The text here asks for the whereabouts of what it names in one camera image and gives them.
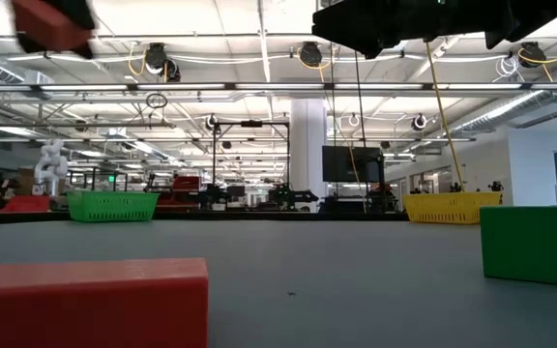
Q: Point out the white robot figure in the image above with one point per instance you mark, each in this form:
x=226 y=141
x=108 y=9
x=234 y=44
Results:
x=50 y=166

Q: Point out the black wall monitor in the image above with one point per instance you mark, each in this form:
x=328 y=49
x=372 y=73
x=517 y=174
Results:
x=346 y=164

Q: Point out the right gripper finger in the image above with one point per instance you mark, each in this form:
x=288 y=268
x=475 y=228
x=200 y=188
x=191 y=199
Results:
x=346 y=29

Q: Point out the small background robot arm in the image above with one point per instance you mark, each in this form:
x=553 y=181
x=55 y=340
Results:
x=298 y=195

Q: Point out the cardboard box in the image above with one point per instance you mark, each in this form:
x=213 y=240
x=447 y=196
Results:
x=26 y=181

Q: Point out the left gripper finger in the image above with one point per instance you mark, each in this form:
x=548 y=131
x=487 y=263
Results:
x=82 y=12
x=85 y=52

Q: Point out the black table side rail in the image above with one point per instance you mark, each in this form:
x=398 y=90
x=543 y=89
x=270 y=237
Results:
x=259 y=216

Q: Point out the red rectangular block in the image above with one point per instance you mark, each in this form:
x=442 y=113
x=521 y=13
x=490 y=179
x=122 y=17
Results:
x=90 y=304

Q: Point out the black frame stand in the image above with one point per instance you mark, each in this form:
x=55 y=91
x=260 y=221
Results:
x=252 y=124

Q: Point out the large green block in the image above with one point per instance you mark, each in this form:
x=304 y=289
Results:
x=530 y=246

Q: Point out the white column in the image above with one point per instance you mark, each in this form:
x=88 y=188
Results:
x=305 y=174

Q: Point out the green plastic basket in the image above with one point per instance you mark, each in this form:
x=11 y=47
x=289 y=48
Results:
x=111 y=207

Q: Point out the red cube block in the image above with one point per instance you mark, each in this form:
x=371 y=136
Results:
x=46 y=26

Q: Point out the yellow plastic basket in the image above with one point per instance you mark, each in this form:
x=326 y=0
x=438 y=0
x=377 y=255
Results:
x=448 y=208

